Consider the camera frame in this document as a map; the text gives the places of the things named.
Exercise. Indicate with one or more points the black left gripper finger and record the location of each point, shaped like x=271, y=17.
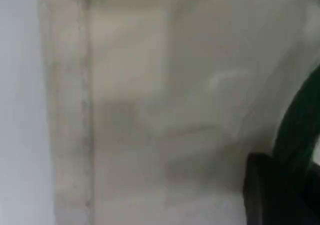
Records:
x=280, y=197

